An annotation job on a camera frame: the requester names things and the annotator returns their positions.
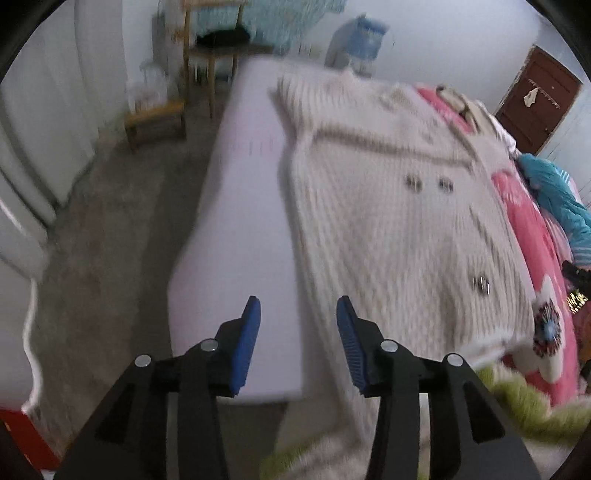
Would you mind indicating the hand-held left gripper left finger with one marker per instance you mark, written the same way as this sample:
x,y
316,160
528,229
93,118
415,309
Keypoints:
x,y
247,337

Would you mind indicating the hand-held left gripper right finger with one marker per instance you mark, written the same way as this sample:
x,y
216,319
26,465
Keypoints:
x,y
348,341

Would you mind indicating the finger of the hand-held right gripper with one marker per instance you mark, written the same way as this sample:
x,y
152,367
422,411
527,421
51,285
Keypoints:
x,y
579,274

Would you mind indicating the beige white checked coat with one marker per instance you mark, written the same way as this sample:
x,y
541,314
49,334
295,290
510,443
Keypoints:
x,y
392,230

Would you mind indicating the beige clothes pile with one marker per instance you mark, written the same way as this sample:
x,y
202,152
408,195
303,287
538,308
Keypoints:
x,y
466,108

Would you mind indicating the pink floral blanket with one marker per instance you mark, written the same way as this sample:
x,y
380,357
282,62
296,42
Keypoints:
x,y
521,217

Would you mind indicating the teal quilt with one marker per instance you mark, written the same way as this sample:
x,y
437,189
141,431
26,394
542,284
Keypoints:
x,y
558,194

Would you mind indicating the person's green white fleece clothing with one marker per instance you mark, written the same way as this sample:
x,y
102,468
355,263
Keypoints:
x,y
521,401

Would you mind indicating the brown door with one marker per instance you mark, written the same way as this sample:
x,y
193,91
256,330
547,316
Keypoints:
x,y
538,124

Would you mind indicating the small beige hanging cloth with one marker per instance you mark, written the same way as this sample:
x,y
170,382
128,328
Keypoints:
x,y
531,98

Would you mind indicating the small wooden stool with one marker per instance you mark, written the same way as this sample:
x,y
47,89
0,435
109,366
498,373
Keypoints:
x,y
154,115

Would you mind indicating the red object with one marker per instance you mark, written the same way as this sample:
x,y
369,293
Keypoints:
x,y
21,434

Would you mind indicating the white plastic bags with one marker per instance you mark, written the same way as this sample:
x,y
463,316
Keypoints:
x,y
150,87

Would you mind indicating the white water dispenser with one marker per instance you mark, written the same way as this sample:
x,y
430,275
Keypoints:
x,y
358,67

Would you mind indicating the wooden chair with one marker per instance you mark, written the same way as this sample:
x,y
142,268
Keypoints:
x,y
212,53

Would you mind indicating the white curtain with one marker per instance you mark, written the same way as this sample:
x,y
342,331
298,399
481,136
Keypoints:
x,y
51,115

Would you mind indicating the black cloth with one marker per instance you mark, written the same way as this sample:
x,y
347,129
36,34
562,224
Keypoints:
x,y
224,37

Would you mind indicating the blue water bottle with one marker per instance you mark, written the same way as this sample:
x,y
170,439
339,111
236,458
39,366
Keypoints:
x,y
362,34

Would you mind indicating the teal floral hanging cloth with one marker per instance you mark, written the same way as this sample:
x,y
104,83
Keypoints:
x,y
277,18

